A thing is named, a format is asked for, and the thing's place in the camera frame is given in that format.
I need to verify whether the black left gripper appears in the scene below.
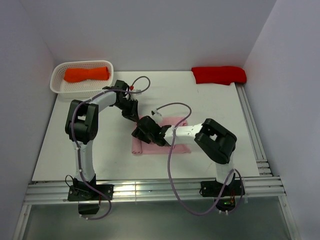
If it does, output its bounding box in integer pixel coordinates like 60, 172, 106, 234
114, 98, 139, 123

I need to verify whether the pink t shirt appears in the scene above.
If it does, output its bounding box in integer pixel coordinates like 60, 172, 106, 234
131, 116, 191, 155

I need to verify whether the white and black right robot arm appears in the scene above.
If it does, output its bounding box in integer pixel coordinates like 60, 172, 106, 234
131, 116, 237, 195

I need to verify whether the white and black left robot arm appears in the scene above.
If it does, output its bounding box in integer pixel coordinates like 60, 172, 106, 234
65, 80, 139, 202

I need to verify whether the rolled orange t shirt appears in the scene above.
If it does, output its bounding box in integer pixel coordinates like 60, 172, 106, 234
63, 67, 111, 83

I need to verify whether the white perforated plastic basket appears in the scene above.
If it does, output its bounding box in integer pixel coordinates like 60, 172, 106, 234
50, 60, 114, 99

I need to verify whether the folded red t shirt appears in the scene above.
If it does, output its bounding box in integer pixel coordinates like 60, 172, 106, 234
191, 66, 247, 86

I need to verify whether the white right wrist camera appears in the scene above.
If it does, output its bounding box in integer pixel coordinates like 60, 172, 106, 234
151, 109, 163, 124

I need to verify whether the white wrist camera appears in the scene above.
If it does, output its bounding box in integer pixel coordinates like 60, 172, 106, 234
130, 89, 142, 98
151, 109, 163, 124

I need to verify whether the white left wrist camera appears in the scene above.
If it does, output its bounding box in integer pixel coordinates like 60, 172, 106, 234
130, 89, 142, 98

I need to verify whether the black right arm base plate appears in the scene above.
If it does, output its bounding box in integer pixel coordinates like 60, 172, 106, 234
199, 180, 246, 198

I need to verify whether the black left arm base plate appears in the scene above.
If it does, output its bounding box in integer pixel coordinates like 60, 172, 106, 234
67, 184, 114, 202

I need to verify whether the aluminium right side rail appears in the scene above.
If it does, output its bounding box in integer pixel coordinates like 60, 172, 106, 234
235, 83, 273, 177

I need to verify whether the aluminium front rail frame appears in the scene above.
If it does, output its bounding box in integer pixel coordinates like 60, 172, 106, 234
13, 175, 301, 240

